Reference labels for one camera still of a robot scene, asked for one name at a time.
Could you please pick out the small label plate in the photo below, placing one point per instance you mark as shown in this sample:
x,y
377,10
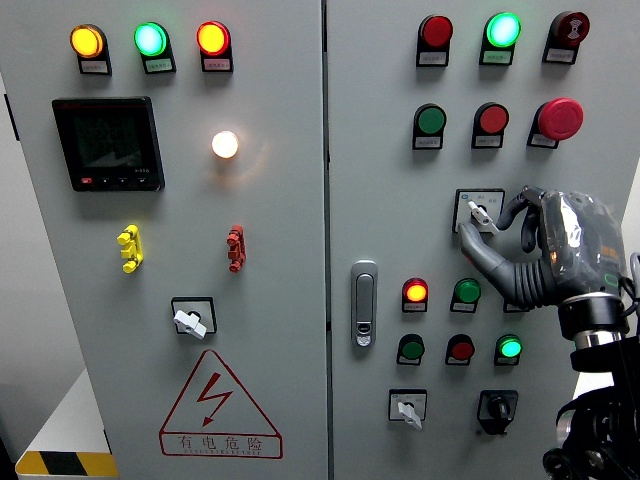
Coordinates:
x,y
95,67
159,65
414,307
496,58
457,361
487,142
463,307
427,142
559,56
216,64
505,361
542,141
409,361
515,308
433,60

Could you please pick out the small raised green lamp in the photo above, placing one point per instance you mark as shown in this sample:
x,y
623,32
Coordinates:
x,y
468,291

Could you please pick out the large red stop button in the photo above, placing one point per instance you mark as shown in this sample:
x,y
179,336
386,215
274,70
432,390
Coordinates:
x,y
561,119

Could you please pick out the small lit green lamp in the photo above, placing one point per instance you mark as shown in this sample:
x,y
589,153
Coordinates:
x,y
509,347

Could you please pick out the large red push button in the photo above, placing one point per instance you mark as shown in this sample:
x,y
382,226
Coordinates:
x,y
493,119

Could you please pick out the small red push button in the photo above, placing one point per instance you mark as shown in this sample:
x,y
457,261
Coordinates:
x,y
462,349

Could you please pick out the small lit red lamp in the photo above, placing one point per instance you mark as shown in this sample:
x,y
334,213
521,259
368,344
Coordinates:
x,y
416,291

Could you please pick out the large green push button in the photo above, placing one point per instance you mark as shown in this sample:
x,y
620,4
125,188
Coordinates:
x,y
431,120

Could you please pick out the small green push button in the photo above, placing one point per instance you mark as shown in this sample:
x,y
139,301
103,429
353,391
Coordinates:
x,y
413,349

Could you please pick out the pale grey door with lock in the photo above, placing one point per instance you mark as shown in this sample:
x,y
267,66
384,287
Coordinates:
x,y
380,200

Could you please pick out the dark red buzzer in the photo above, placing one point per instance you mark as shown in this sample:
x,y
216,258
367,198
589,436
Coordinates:
x,y
571,28

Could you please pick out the silver door lock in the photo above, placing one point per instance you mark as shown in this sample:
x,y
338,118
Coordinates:
x,y
364,302

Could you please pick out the large lit green lamp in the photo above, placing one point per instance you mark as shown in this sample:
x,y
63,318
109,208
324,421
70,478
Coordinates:
x,y
503,30

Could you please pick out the large unlit red lamp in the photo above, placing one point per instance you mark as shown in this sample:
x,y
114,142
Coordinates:
x,y
436,31

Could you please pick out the pale grey door with display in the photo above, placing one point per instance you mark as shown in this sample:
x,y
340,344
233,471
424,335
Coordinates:
x,y
280,225

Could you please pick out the lit white lamp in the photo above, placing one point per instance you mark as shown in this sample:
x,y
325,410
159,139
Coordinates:
x,y
225,145

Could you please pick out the red warning triangle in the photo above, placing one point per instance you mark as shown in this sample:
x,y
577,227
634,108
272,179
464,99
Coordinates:
x,y
214,395

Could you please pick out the lit red-orange round lamp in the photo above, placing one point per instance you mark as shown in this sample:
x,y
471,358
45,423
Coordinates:
x,y
212,38

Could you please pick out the lit green round lamp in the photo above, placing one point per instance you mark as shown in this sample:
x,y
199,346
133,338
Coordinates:
x,y
149,39

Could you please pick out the black display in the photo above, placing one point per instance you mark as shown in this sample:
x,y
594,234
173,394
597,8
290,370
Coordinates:
x,y
107,142

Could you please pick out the black cabinet hinge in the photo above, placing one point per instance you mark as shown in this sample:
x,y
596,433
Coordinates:
x,y
107,441
12,117

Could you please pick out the lit yellow round lamp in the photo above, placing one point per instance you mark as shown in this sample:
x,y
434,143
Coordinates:
x,y
86,41

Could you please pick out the black yellow striped tape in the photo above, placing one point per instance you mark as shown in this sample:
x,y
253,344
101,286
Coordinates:
x,y
65,465

